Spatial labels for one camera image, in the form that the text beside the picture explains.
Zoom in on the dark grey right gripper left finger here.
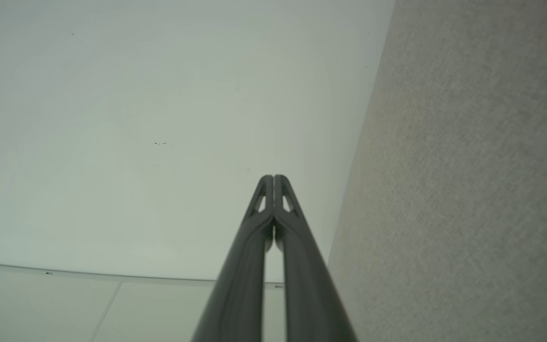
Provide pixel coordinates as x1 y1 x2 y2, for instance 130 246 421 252
192 175 274 342

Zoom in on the grey fabric work surface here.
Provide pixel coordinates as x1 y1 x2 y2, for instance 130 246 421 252
328 0 547 342

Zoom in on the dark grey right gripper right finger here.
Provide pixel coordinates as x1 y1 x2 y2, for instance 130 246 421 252
274 174 358 342

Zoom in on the white panel board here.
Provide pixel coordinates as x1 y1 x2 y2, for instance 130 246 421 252
0 264 287 342

